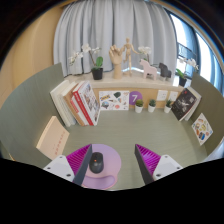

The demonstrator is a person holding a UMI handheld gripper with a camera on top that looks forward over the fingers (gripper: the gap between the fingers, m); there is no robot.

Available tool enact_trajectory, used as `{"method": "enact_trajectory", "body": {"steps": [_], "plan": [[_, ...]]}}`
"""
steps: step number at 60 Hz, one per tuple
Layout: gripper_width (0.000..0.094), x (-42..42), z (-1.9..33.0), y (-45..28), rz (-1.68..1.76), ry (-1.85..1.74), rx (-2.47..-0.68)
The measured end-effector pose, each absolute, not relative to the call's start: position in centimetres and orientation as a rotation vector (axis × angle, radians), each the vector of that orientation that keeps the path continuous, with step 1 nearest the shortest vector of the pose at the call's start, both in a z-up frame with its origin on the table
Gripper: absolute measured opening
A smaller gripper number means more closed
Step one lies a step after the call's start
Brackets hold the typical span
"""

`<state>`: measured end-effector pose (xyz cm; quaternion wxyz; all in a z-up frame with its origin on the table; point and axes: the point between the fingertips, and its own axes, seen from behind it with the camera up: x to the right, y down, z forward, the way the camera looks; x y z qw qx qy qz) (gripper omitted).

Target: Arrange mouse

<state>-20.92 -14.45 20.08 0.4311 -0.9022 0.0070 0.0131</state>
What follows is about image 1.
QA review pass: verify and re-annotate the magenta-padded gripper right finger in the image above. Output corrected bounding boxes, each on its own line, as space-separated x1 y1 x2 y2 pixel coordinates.
134 143 184 185

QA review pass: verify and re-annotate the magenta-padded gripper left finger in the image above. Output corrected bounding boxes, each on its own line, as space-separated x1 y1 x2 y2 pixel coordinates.
43 143 94 187

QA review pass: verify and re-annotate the black computer mouse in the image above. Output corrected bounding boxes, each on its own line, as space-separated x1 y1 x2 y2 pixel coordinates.
88 151 105 175

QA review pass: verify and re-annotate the purple mouse pad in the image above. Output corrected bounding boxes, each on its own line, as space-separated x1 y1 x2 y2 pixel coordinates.
81 143 123 191

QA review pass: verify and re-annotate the beige booklet with red print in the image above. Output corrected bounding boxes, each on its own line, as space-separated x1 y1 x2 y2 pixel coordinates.
35 115 71 161

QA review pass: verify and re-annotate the colourful sticker card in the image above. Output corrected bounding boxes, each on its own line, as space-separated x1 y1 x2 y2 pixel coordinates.
191 112 214 146

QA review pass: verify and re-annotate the small plant in white pot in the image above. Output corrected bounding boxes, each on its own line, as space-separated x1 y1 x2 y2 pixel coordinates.
163 99 173 114
147 98 157 114
134 98 145 114

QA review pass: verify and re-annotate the thin white red-spined book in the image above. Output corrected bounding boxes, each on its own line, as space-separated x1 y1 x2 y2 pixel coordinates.
69 94 92 127

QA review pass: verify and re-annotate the thick white book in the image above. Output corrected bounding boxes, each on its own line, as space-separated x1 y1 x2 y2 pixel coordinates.
49 79 78 128

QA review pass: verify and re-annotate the brown-covered book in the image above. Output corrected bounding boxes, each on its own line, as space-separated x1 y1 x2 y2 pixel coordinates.
62 82 87 127

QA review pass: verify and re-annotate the black-covered book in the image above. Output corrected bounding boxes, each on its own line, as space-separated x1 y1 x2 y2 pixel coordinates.
170 87 199 122

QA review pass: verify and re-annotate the green desk partition panel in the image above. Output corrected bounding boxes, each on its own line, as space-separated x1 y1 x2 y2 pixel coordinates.
0 62 66 161
189 72 224 158

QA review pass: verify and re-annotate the red-spined photo-cover book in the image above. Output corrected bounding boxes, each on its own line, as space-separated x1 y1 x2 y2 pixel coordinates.
72 80 102 127

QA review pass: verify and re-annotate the purple round number sign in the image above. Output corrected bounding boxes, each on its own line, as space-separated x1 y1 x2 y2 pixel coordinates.
128 90 144 106

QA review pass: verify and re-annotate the white sticker sheet card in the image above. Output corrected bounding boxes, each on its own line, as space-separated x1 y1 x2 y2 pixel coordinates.
98 90 131 112

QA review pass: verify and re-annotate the white orchid in black pot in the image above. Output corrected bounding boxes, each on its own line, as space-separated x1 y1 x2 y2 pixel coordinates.
68 43 104 81
175 57 200 88

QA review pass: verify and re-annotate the black wooden horse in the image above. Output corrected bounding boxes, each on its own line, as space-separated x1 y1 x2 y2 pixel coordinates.
158 62 173 80

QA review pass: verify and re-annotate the pink wooden horse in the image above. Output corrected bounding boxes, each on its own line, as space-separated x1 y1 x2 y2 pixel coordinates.
139 58 158 81

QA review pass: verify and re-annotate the large glass window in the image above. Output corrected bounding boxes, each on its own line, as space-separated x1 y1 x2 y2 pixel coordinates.
169 13 224 91

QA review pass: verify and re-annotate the white orchid behind horses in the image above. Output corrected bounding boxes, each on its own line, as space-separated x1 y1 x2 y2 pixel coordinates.
137 45 153 64

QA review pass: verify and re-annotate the wooden hand model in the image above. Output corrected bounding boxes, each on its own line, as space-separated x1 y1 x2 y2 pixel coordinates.
108 44 125 80

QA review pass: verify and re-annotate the grey pleated curtain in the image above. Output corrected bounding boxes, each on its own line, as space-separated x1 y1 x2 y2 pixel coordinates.
53 0 178 77

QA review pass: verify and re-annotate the white wall socket plate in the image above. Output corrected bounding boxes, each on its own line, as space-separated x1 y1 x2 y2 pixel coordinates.
168 90 179 102
156 89 169 102

